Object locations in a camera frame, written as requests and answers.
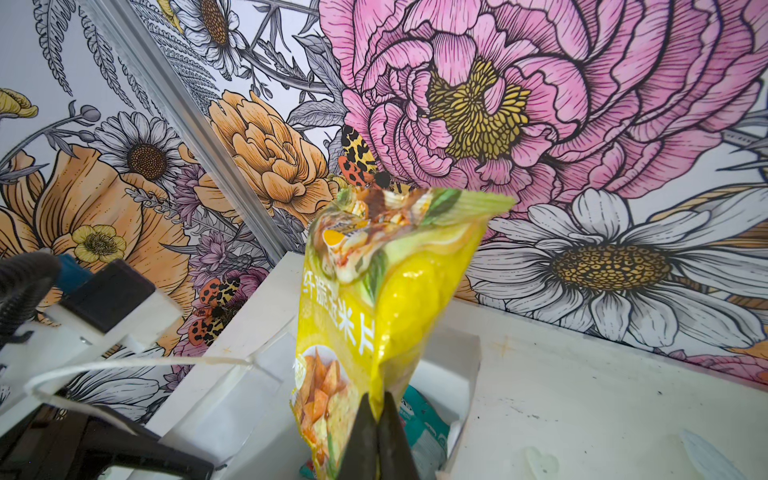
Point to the yellow snack packet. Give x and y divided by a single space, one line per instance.
379 270

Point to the left aluminium corner post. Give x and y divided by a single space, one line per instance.
135 44

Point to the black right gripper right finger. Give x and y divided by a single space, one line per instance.
394 453

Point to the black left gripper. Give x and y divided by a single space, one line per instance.
52 443

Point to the floral paper gift bag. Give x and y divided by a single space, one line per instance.
240 420

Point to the teal white snack packet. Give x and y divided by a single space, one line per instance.
426 433

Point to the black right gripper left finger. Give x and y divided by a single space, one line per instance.
360 460

